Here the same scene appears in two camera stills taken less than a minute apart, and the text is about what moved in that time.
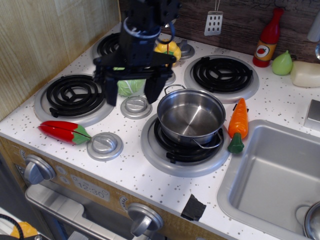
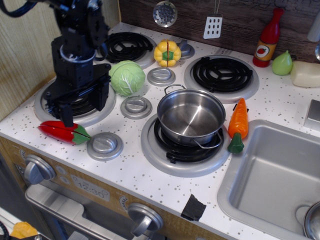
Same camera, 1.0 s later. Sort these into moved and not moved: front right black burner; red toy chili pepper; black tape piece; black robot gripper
Moved: black robot gripper
Not moved: black tape piece; front right black burner; red toy chili pepper
